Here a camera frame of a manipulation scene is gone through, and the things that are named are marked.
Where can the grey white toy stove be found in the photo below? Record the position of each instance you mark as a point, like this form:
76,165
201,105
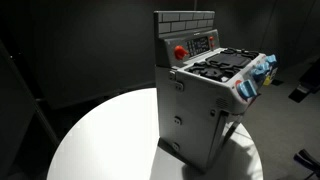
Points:
186,110

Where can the small orange round button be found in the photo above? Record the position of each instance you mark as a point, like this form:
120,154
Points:
211,38

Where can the purple black clamp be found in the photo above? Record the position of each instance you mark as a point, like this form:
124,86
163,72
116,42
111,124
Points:
306,160

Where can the round white pedestal table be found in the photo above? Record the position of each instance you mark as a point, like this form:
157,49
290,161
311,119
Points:
110,140

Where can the orange dial knob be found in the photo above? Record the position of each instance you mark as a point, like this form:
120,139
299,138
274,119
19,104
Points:
180,52

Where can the black burner grate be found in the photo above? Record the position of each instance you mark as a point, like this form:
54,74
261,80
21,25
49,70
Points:
213,70

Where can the blue stove knob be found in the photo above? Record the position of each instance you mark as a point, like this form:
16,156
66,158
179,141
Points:
271,59
258,74
264,67
247,89

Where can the black stand leg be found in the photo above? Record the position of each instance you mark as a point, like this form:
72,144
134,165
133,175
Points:
30,96

